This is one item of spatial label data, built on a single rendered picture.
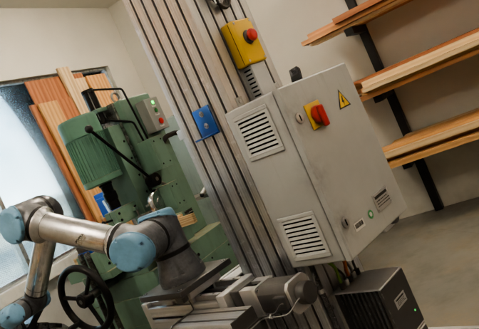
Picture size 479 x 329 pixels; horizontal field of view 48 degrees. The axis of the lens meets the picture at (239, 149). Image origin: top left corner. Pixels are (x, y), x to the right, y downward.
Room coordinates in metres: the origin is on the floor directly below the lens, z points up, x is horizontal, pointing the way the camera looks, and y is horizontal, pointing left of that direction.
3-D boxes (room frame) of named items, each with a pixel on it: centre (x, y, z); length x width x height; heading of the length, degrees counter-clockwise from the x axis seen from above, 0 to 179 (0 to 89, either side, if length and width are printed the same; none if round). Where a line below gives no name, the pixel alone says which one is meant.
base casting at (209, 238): (2.47, 0.54, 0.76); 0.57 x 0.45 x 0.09; 147
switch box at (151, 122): (2.56, 0.31, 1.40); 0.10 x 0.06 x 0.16; 147
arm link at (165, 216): (1.67, 0.33, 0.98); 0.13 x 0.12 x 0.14; 156
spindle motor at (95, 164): (2.36, 0.60, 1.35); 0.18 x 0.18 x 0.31
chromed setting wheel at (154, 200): (2.40, 0.43, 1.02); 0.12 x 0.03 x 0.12; 147
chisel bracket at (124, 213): (2.38, 0.59, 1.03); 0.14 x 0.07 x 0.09; 147
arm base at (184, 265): (1.67, 0.32, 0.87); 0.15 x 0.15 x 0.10
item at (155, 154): (2.46, 0.36, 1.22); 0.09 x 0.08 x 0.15; 147
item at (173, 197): (2.43, 0.37, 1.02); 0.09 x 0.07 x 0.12; 57
